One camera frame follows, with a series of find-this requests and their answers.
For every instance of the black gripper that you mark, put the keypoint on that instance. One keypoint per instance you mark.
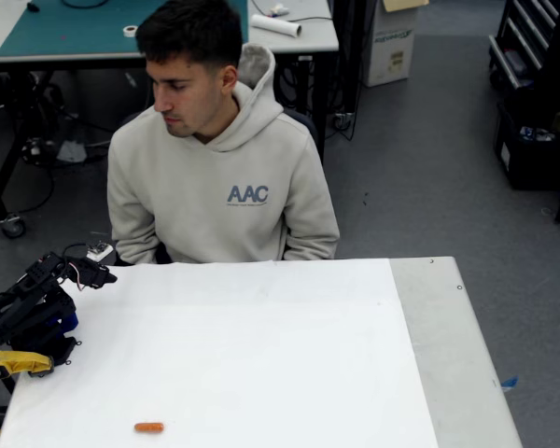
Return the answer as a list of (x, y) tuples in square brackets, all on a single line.
[(94, 275)]

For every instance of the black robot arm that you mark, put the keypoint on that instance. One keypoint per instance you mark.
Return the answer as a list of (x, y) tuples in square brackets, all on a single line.
[(28, 312)]

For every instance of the white debris on floor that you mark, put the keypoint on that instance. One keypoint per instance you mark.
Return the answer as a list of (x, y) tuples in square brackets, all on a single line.
[(71, 151)]

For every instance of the man in beige hoodie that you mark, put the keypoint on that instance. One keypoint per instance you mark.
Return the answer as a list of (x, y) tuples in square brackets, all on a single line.
[(214, 186)]

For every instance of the large white paper sheet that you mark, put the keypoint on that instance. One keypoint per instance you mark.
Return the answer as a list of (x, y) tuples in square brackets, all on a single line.
[(238, 354)]

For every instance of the white tape roll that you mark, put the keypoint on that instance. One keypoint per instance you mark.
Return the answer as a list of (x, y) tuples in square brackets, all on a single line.
[(130, 31)]

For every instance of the green cutting mat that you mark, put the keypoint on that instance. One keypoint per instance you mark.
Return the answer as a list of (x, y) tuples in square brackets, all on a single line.
[(51, 28)]

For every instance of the rolled white paper tube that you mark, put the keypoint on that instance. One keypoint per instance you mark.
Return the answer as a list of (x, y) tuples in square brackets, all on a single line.
[(277, 25)]

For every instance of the grey workbench with black legs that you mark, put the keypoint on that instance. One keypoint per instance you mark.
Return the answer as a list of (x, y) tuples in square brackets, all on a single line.
[(308, 39)]

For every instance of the crumpled white paper wad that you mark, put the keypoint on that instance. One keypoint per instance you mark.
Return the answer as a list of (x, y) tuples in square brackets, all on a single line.
[(278, 9)]

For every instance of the white cardboard box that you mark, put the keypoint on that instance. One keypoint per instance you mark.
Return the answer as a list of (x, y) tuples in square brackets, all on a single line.
[(392, 46)]

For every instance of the manila folder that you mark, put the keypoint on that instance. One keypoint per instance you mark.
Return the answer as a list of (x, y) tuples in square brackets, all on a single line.
[(403, 4)]

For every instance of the blue tape scrap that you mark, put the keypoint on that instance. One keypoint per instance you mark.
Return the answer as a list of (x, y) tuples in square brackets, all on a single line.
[(509, 382)]

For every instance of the black storage crate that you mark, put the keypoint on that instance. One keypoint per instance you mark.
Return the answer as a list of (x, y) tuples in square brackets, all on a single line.
[(527, 163)]

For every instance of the black tool drawer cabinet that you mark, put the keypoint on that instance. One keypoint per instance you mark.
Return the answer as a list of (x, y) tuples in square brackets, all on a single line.
[(522, 46)]

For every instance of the small white camera module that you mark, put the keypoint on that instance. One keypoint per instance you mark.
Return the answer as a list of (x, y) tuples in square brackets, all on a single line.
[(100, 252)]

